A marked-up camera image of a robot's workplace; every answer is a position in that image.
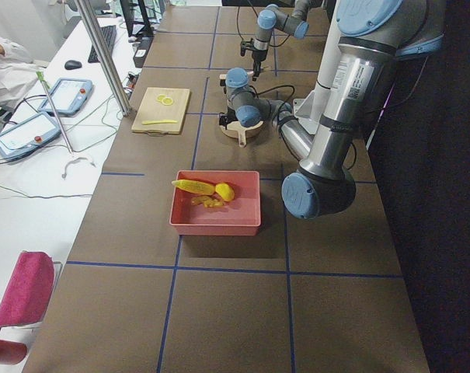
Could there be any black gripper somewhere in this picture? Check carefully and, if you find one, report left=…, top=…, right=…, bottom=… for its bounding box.
left=252, top=49, right=267, bottom=81
left=218, top=110, right=238, bottom=130

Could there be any yellow toy potato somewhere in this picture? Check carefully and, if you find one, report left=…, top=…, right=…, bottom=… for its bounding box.
left=214, top=183, right=235, bottom=202

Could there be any yellow toy corn cob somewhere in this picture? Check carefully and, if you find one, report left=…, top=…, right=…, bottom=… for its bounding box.
left=171, top=179, right=215, bottom=196

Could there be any brown toy ginger root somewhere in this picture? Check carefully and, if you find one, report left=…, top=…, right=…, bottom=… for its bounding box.
left=190, top=195, right=225, bottom=208

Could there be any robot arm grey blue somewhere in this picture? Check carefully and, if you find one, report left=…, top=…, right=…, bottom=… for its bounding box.
left=240, top=1, right=327, bottom=81
left=225, top=1, right=446, bottom=219

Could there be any pink plastic bin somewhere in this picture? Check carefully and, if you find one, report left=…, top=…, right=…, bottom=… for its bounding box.
left=169, top=170, right=261, bottom=236

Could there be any lower toy lemon slice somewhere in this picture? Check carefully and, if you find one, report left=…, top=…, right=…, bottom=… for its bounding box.
left=161, top=96, right=174, bottom=106

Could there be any yellow plastic toy knife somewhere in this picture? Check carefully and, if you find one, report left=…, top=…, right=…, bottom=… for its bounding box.
left=141, top=119, right=178, bottom=125

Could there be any wooden cutting board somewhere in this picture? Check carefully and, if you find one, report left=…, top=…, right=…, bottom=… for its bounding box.
left=131, top=87, right=190, bottom=134

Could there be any black keyboard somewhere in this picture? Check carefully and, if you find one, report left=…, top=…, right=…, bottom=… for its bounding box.
left=87, top=25, right=118, bottom=64

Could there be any far teach pendant tablet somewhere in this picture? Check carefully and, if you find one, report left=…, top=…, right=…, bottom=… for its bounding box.
left=49, top=78, right=93, bottom=117

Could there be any teach pendant tablet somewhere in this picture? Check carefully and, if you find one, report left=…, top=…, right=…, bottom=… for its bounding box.
left=49, top=78, right=93, bottom=117
left=0, top=112, right=61, bottom=161

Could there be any black computer mouse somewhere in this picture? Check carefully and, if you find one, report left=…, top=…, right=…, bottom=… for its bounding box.
left=64, top=60, right=82, bottom=71

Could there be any metal grabber stick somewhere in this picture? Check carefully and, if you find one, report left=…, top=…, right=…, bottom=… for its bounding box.
left=37, top=71, right=96, bottom=180

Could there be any near teach pendant tablet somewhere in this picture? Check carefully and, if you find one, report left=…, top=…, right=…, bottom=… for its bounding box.
left=0, top=112, right=61, bottom=161

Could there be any person in white coat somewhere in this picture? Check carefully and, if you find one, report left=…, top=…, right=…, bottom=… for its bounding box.
left=0, top=36, right=38, bottom=112

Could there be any magenta cloth on stand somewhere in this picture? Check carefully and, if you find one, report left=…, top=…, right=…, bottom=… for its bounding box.
left=0, top=251, right=56, bottom=331

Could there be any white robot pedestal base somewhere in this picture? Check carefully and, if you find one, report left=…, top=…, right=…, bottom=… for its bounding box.
left=294, top=19, right=341, bottom=134

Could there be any aluminium frame post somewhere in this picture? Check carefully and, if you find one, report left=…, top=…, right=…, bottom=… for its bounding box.
left=75, top=0, right=132, bottom=117

